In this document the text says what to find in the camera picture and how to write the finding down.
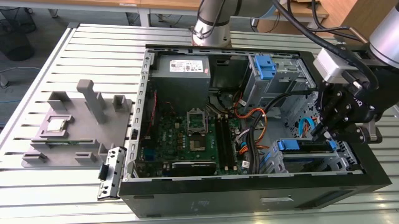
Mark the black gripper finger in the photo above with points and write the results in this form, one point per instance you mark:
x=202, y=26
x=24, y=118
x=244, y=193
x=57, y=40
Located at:
x=328, y=109
x=352, y=134

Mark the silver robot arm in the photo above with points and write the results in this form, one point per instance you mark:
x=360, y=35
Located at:
x=211, y=28

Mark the tall grey drive cage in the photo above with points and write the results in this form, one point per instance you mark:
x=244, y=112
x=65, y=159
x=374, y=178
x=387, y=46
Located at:
x=280, y=88

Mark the blue drive cage latch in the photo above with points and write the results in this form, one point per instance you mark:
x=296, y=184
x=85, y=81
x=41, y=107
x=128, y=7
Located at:
x=264, y=67

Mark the black RAM slot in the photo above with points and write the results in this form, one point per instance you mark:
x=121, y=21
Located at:
x=220, y=140
x=230, y=140

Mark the brown wooden cabinet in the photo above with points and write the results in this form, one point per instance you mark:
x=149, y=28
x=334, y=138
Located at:
x=358, y=14

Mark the wooden desk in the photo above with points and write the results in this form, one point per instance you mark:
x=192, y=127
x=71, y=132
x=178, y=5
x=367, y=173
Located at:
x=280, y=23

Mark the black PC case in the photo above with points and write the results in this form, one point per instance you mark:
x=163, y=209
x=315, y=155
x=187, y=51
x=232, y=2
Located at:
x=250, y=193

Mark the CPU socket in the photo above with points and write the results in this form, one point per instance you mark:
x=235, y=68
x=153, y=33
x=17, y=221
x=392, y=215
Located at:
x=196, y=122

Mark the grey power supply unit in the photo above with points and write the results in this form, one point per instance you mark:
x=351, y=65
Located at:
x=183, y=74

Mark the black graphics card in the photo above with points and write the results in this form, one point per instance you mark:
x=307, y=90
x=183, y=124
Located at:
x=192, y=166

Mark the green motherboard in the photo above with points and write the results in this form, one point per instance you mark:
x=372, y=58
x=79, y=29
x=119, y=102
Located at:
x=174, y=140

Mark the grey parts rack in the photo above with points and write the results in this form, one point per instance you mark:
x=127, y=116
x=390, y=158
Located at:
x=80, y=140

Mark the green RAM stick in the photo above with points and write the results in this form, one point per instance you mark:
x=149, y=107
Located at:
x=61, y=142

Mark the grey metal desk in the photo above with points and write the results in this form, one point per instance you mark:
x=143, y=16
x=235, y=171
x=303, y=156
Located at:
x=93, y=6

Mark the silver CPU chip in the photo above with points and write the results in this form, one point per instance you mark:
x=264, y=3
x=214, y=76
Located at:
x=56, y=125

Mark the black waste bin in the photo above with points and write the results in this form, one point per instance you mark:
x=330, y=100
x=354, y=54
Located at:
x=16, y=42

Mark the grey expansion slot bracket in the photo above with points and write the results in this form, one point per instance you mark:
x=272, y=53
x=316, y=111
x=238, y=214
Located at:
x=112, y=172

